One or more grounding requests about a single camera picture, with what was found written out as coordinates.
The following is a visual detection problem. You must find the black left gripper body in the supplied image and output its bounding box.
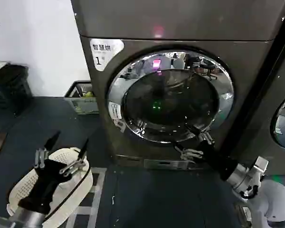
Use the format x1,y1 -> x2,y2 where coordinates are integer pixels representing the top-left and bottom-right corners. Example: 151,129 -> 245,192
18,158 -> 71,214

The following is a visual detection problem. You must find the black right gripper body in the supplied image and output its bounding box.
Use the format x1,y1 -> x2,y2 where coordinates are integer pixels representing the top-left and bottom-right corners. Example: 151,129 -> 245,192
199,140 -> 238,183

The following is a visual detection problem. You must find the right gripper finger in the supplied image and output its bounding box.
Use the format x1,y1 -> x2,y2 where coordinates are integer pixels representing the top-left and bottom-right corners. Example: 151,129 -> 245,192
172,142 -> 205,165
184,122 -> 215,146

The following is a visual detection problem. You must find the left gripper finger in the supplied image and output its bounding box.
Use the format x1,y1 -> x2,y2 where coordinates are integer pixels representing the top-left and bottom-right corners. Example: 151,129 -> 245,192
58,138 -> 89,178
33,131 -> 61,170

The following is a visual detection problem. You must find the white perforated laundry basket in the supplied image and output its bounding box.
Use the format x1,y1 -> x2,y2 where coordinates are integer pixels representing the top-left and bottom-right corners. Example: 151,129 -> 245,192
6,146 -> 94,226

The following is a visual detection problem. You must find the grey-green plastic crate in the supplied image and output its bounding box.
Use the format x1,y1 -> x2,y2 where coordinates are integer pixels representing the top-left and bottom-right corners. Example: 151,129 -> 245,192
63,80 -> 100,115

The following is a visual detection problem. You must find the small white warning sticker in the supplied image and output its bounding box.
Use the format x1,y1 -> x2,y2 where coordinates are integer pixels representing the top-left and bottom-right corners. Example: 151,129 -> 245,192
108,102 -> 123,121

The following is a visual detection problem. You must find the grey dryer without sticker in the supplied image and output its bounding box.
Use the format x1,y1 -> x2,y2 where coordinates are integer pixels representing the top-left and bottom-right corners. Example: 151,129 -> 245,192
228,0 -> 285,168

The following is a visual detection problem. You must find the black plastic crate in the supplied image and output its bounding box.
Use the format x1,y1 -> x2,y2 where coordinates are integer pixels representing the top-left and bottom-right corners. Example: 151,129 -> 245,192
0,62 -> 34,115

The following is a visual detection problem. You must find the chrome-rimmed door of plain dryer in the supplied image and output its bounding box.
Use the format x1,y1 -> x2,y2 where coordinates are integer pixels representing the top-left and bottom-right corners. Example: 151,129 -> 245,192
270,91 -> 285,152

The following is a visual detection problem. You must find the round glass dryer door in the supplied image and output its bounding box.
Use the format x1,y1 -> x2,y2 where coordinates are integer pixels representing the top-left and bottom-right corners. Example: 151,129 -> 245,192
106,44 -> 235,144

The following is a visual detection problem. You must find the white number sticker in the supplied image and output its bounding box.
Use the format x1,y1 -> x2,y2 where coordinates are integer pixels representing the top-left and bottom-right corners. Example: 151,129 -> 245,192
89,38 -> 124,72

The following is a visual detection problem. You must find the grey dryer with number sticker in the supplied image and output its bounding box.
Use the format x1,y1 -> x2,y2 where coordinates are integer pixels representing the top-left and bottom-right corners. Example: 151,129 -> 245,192
70,0 -> 285,170

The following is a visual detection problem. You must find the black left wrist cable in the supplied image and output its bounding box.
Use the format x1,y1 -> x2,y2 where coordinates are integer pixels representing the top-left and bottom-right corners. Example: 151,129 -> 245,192
43,166 -> 93,222

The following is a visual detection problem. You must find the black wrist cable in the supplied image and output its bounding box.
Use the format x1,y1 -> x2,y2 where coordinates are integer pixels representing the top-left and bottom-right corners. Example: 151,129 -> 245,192
43,166 -> 93,222
239,182 -> 264,199

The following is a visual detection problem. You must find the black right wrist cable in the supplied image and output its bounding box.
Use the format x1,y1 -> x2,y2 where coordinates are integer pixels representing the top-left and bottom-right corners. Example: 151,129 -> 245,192
239,182 -> 264,199

